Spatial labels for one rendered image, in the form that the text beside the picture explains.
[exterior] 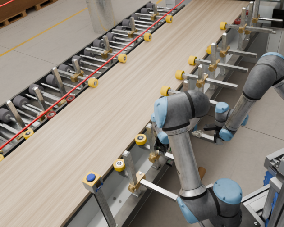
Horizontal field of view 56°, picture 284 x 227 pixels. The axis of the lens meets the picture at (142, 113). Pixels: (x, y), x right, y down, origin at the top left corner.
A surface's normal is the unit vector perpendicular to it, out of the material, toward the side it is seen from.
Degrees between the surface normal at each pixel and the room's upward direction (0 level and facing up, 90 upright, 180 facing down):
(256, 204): 0
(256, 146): 0
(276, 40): 90
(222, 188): 8
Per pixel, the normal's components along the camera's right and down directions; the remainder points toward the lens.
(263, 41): -0.55, 0.61
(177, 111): 0.13, 0.07
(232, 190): -0.01, -0.77
